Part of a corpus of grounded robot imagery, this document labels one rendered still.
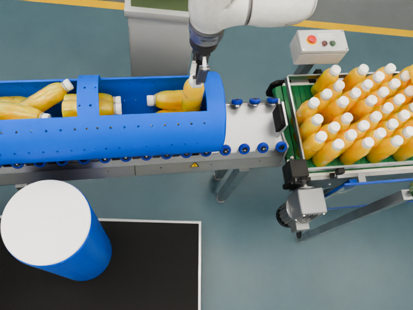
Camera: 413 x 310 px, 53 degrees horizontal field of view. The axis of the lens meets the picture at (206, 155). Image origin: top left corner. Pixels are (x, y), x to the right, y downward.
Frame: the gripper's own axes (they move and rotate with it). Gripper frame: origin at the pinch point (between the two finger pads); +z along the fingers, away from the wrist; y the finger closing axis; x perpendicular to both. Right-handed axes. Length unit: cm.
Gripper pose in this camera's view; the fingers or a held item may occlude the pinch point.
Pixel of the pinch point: (196, 74)
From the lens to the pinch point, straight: 124.7
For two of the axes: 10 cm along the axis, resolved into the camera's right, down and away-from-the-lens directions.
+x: 9.9, -0.7, 1.6
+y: 1.2, 9.4, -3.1
